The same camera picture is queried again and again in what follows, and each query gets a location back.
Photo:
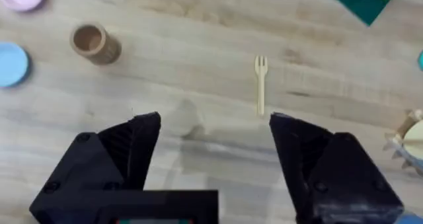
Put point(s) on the small wooden peg rack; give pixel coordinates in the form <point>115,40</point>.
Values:
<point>408,141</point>

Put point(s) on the blue plate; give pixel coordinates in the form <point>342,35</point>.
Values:
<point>11,63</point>

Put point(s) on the teal object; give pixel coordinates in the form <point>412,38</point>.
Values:
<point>421,60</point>

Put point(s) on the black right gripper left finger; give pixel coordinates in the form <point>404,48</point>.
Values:
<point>109,164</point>

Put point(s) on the brown cylindrical cup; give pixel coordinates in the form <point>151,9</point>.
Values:
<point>94,44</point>

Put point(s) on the wooden fork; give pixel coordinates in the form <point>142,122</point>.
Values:
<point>261,85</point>

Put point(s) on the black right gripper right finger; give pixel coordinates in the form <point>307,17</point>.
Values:
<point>333,177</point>

